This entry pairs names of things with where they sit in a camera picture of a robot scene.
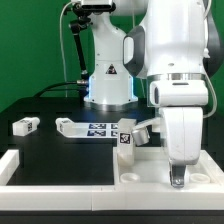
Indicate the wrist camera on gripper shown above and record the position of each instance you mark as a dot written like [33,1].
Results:
[140,132]

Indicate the white tag base sheet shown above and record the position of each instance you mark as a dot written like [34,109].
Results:
[93,130]

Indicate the white U-shaped fence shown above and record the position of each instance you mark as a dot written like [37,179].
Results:
[129,194]

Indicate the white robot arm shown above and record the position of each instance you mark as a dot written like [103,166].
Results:
[168,43]

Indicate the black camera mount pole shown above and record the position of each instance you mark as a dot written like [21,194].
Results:
[83,12]

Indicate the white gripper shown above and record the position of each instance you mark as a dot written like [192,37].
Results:
[181,132]

